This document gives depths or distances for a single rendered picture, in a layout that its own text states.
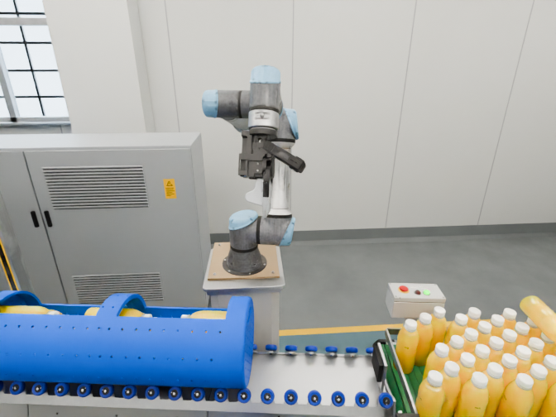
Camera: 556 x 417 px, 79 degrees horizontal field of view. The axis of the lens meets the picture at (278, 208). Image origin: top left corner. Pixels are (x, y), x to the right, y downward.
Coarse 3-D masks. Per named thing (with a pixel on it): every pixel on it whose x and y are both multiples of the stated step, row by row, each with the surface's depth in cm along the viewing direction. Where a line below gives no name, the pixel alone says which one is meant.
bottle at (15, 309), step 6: (0, 306) 114; (6, 306) 114; (12, 306) 114; (18, 306) 114; (24, 306) 114; (30, 306) 114; (36, 306) 114; (0, 312) 112; (6, 312) 111; (12, 312) 111; (18, 312) 111; (24, 312) 111; (30, 312) 111; (36, 312) 112; (42, 312) 112; (48, 312) 113
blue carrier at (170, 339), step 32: (0, 320) 104; (32, 320) 104; (64, 320) 104; (96, 320) 104; (128, 320) 104; (160, 320) 103; (192, 320) 103; (224, 320) 103; (0, 352) 102; (32, 352) 101; (64, 352) 101; (96, 352) 101; (128, 352) 100; (160, 352) 100; (192, 352) 100; (224, 352) 99; (128, 384) 106; (160, 384) 104; (192, 384) 103; (224, 384) 102
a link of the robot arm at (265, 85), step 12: (252, 72) 82; (264, 72) 80; (276, 72) 81; (252, 84) 81; (264, 84) 80; (276, 84) 81; (252, 96) 81; (264, 96) 80; (276, 96) 81; (252, 108) 81; (264, 108) 80; (276, 108) 82
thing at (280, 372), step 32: (32, 384) 117; (96, 384) 117; (256, 384) 117; (288, 384) 117; (320, 384) 117; (352, 384) 117; (0, 416) 113; (32, 416) 112; (64, 416) 112; (96, 416) 112; (128, 416) 111; (160, 416) 111; (192, 416) 110; (224, 416) 110; (256, 416) 110; (288, 416) 109; (320, 416) 109; (352, 416) 108
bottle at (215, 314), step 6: (198, 312) 111; (204, 312) 111; (210, 312) 111; (216, 312) 111; (222, 312) 111; (186, 318) 111; (192, 318) 110; (198, 318) 109; (204, 318) 109; (210, 318) 109; (216, 318) 109; (222, 318) 109
